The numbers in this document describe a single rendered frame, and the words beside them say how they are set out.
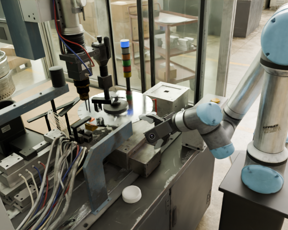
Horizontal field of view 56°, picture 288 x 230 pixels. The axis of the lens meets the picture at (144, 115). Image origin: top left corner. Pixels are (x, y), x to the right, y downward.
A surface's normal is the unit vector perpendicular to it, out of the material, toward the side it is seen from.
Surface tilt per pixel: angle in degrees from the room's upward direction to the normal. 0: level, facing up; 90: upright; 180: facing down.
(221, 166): 0
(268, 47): 82
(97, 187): 90
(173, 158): 0
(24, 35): 90
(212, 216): 0
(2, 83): 90
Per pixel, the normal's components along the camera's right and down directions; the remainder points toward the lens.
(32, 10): -0.57, 0.43
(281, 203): -0.05, -0.87
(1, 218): 0.83, 0.25
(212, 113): 0.58, -0.22
